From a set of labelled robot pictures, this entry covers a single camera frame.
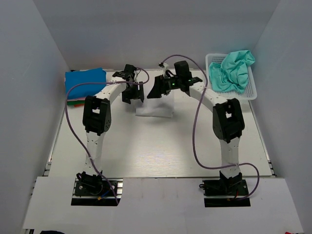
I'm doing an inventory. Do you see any blue folded t shirt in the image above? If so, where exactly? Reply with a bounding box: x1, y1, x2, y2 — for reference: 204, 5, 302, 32
65, 68, 106, 99

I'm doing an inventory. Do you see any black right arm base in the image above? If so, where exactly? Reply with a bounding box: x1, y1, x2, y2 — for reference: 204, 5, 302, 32
199, 173, 251, 208

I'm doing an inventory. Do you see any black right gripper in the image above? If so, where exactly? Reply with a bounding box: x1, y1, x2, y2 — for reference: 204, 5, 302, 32
148, 74, 182, 99

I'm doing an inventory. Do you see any green folded t shirt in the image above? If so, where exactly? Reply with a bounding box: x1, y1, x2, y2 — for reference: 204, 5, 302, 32
67, 101, 85, 106

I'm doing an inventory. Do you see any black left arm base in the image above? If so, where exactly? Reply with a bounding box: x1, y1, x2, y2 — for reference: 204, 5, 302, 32
71, 172, 123, 207

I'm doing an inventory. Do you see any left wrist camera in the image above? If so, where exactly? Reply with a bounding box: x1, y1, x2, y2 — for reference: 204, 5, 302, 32
123, 64, 137, 77

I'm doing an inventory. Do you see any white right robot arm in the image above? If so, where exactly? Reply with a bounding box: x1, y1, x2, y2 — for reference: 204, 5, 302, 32
147, 75, 245, 195

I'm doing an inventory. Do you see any white t shirt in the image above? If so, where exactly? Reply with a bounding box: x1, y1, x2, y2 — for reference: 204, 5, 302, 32
136, 93, 175, 118

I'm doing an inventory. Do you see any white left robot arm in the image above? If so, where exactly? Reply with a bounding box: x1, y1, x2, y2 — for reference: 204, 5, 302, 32
82, 68, 144, 176

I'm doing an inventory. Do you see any white plastic basket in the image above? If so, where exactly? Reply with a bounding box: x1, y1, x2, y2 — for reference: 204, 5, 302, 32
205, 50, 257, 100

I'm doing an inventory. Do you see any red folded t shirt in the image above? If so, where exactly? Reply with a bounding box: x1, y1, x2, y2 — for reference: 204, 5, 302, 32
73, 103, 84, 108

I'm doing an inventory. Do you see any pink folded t shirt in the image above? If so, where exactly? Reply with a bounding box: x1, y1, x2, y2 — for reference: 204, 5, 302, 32
67, 97, 86, 101

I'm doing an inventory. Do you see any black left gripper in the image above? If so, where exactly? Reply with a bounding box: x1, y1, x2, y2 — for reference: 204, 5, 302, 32
122, 81, 144, 104

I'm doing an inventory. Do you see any teal crumpled t shirt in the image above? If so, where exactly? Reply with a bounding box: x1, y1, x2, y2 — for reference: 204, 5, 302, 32
209, 50, 255, 94

